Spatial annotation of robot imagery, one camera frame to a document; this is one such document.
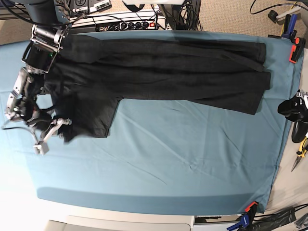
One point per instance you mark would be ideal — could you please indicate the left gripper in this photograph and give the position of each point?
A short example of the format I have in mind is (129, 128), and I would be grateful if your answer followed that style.
(296, 108)

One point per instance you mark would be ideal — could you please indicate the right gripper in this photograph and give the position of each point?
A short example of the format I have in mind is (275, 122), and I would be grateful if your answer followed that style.
(44, 126)

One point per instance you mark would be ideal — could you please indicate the dark grey T-shirt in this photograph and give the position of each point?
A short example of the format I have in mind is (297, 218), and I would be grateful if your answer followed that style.
(90, 77)

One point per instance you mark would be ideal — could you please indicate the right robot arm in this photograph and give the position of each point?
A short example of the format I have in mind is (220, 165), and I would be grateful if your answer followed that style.
(50, 20)

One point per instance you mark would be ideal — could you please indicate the black computer mouse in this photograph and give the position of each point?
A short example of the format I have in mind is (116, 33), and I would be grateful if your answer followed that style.
(299, 131)

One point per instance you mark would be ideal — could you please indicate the orange black clamp top right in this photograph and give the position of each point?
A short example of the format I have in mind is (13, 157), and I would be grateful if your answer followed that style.
(297, 49)

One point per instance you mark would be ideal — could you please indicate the blue clamp top right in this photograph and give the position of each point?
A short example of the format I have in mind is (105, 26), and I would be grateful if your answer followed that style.
(289, 24)

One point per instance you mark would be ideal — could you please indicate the black caster wheel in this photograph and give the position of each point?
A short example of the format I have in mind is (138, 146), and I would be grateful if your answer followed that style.
(272, 15)

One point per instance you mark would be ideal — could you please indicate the blue orange clamp bottom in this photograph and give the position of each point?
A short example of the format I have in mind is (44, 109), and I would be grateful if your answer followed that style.
(246, 218)

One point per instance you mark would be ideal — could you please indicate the teal table cloth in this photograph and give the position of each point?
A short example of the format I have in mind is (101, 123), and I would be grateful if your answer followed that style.
(165, 157)

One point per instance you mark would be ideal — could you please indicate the black power strip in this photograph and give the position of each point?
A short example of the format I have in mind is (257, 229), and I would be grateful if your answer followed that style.
(137, 25)

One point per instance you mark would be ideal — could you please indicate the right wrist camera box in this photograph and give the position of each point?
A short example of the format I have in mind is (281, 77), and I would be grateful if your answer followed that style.
(41, 148)

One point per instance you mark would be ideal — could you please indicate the yellow handled pliers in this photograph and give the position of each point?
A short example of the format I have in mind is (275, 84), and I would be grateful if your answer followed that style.
(301, 153)

